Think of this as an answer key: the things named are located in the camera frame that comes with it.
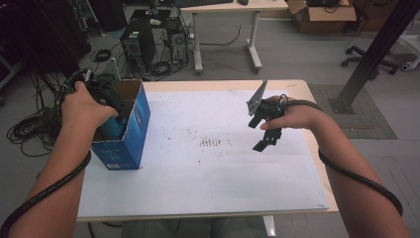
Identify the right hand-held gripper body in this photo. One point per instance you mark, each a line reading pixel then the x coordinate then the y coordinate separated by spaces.
pixel 267 110

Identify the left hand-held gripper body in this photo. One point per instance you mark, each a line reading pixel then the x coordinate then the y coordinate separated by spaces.
pixel 105 94

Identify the blue bottle with white cap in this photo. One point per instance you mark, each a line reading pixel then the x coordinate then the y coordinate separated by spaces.
pixel 114 128

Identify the blue cardboard box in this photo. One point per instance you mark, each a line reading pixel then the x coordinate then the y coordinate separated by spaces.
pixel 122 155

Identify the person's right hand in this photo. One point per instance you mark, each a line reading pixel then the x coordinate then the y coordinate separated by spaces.
pixel 294 115

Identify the person's left hand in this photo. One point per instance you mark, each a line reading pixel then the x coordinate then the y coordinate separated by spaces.
pixel 82 112

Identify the black computer tower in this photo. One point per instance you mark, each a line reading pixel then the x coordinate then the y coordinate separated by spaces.
pixel 138 43

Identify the grey computer tower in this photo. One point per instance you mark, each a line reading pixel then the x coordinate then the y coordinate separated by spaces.
pixel 178 43

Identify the white table leg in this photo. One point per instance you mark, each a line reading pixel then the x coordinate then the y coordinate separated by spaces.
pixel 269 226

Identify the white table mat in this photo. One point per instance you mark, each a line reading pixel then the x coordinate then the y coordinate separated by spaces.
pixel 198 188

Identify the dark curtain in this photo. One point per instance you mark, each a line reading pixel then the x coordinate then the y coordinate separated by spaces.
pixel 33 33

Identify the grey floor mat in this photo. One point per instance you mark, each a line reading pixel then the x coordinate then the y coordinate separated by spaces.
pixel 369 125

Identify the open brown cardboard box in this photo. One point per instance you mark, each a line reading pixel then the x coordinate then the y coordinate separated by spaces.
pixel 317 20

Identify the black office chair base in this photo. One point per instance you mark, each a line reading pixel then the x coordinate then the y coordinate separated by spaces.
pixel 363 59

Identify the white office desk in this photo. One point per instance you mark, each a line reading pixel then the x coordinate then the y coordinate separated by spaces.
pixel 231 6

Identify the black computer mouse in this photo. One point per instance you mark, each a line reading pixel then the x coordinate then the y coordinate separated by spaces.
pixel 243 2

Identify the black metal stand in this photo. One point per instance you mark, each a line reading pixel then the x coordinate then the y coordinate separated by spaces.
pixel 373 56

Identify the black keyboard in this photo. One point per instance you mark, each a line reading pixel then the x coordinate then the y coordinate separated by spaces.
pixel 203 2

